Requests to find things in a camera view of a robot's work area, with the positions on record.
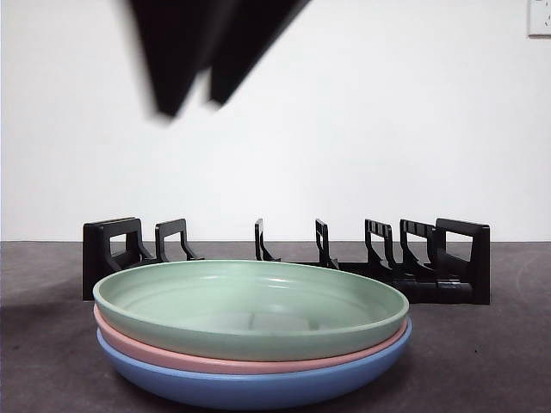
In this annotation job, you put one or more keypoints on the white wall socket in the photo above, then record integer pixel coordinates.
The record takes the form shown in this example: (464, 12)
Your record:
(540, 17)

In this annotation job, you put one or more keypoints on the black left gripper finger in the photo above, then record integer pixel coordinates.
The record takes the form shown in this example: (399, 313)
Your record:
(176, 51)
(254, 34)

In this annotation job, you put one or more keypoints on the black plastic dish rack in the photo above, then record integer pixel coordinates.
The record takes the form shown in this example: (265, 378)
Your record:
(478, 266)

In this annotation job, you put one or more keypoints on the green round plate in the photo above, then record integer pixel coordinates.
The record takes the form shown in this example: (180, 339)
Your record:
(241, 301)

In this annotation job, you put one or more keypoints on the pink round plate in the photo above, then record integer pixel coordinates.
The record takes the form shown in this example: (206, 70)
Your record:
(172, 359)

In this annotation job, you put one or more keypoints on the blue round plate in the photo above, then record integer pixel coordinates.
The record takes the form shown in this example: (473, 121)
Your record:
(258, 391)

